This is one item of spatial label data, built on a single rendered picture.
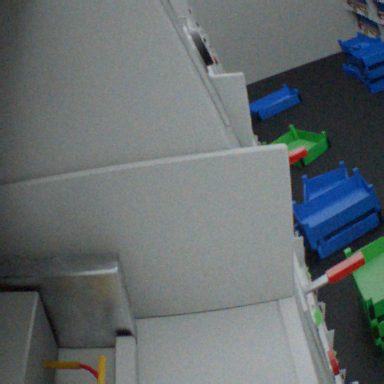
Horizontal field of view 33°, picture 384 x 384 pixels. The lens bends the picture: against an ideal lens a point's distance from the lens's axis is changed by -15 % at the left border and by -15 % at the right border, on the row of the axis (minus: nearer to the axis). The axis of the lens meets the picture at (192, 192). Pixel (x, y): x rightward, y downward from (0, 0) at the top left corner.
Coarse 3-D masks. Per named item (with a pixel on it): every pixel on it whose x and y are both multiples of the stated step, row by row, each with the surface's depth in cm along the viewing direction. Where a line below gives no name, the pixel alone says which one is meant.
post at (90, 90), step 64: (0, 0) 18; (64, 0) 18; (128, 0) 18; (0, 64) 19; (64, 64) 19; (128, 64) 19; (192, 64) 21; (0, 128) 20; (64, 128) 20; (128, 128) 20; (192, 128) 20
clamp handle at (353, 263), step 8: (352, 256) 53; (360, 256) 53; (344, 264) 53; (352, 264) 53; (360, 264) 53; (328, 272) 54; (336, 272) 53; (344, 272) 53; (320, 280) 54; (328, 280) 53; (336, 280) 53; (304, 288) 54; (312, 288) 53
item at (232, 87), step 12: (180, 0) 86; (180, 12) 86; (216, 84) 29; (228, 84) 29; (240, 84) 29; (228, 96) 29; (240, 96) 29; (228, 108) 30; (240, 108) 30; (240, 120) 30; (240, 132) 30; (252, 132) 30; (240, 144) 30; (252, 144) 30
